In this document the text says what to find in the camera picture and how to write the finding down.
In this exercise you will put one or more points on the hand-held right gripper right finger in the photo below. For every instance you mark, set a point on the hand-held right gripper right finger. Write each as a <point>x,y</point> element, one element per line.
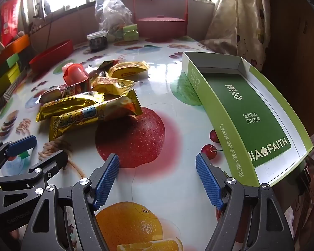
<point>208,183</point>

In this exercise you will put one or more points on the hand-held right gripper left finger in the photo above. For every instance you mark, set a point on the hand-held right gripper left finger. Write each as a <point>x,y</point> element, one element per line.
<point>106,183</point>

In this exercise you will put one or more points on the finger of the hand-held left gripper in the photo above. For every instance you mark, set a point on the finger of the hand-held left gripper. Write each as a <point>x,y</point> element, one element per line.
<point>52,163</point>
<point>21,143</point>

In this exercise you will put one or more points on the gold foil snack packet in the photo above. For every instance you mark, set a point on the gold foil snack packet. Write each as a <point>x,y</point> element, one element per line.
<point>68,103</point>

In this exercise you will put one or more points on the long yellow snack packet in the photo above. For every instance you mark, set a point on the long yellow snack packet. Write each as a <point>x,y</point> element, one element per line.
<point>94,113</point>

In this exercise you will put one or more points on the green cardboard box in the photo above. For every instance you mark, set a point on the green cardboard box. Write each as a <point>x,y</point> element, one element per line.
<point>246,104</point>

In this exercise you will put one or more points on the yellow pillow snack packet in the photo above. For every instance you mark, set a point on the yellow pillow snack packet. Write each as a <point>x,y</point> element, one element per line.
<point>112,85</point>
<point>128,69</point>

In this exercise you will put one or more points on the dark red plum candy packet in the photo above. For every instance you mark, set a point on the dark red plum candy packet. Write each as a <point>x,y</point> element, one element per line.
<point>104,65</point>

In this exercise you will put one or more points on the striped box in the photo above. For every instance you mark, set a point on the striped box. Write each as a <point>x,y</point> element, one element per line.
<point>17,83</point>

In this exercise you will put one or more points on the yellow-green box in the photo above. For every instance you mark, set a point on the yellow-green box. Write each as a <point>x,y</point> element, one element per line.
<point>2,81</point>

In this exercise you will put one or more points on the small bright green box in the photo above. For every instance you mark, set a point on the small bright green box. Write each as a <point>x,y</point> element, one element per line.
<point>12,59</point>

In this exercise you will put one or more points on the red oval tray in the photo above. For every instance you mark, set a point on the red oval tray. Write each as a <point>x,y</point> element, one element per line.
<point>51,55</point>

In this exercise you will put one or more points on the orange box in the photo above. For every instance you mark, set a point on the orange box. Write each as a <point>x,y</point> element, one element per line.
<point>15,45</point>

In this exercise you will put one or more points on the red printed bag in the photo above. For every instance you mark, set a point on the red printed bag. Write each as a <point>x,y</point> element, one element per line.
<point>10,18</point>

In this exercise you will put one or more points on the clear jar with dark contents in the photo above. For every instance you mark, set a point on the clear jar with dark contents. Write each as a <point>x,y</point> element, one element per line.
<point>96,43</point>

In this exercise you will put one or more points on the green glass jar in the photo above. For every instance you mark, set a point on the green glass jar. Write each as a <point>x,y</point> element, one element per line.
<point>130,32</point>

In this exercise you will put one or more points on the clear plastic bag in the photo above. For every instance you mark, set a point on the clear plastic bag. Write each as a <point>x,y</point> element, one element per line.
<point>112,13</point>

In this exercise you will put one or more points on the cream patterned curtain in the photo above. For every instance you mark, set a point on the cream patterned curtain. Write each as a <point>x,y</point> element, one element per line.
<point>238,18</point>

